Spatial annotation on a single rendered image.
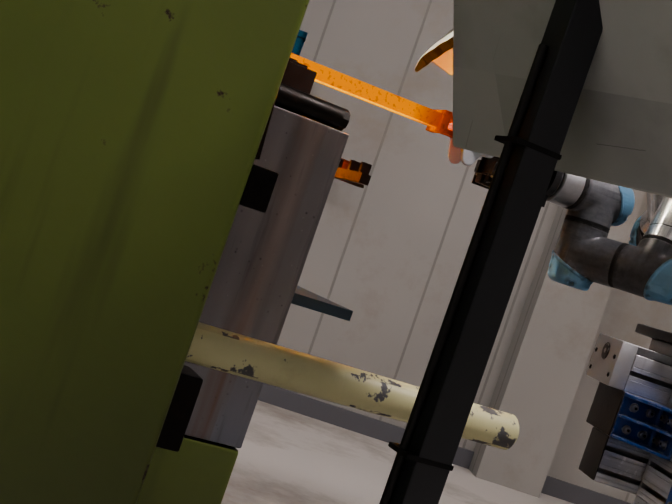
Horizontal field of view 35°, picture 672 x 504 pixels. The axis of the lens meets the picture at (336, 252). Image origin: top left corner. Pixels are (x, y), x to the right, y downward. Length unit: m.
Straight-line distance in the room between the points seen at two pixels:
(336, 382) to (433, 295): 3.60
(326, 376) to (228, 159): 0.29
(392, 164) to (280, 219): 3.38
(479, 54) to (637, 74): 0.19
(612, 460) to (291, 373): 1.06
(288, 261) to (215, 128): 0.38
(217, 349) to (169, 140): 0.24
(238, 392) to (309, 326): 3.33
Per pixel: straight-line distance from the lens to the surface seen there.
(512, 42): 1.16
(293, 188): 1.42
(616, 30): 1.09
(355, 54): 4.80
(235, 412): 1.45
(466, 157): 1.67
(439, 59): 1.74
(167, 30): 1.07
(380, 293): 4.78
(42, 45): 1.05
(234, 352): 1.18
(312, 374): 1.21
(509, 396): 4.78
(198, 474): 1.46
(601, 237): 1.80
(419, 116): 1.64
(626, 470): 2.16
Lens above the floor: 0.78
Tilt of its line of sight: 1 degrees down
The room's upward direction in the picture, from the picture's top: 19 degrees clockwise
